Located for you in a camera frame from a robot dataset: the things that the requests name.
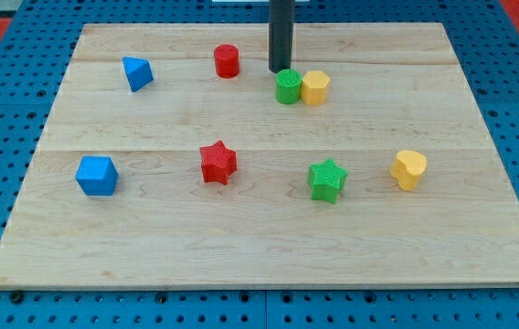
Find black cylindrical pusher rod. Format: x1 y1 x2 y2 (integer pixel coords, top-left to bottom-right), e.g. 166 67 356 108
268 0 295 73

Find yellow hexagon block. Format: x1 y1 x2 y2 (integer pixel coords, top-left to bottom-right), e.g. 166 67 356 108
301 70 331 105

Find yellow heart block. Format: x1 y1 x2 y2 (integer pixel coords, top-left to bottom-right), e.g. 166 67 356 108
389 150 428 192

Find green cylinder block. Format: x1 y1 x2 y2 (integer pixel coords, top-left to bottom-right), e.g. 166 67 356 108
275 69 302 104

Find red cylinder block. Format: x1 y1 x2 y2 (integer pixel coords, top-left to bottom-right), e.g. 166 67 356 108
213 44 240 79

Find blue triangular prism block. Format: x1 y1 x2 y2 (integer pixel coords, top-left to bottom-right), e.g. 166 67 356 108
122 57 154 92

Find red star block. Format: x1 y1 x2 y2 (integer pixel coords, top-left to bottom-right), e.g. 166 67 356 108
199 140 238 185

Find green star block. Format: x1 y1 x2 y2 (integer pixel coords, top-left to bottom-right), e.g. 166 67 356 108
307 158 348 204

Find wooden board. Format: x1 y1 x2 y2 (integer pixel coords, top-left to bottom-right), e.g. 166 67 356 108
0 23 519 291

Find blue cube block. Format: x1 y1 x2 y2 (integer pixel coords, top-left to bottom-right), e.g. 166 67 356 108
75 155 119 196

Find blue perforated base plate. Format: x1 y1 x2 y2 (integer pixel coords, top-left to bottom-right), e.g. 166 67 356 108
0 0 519 328

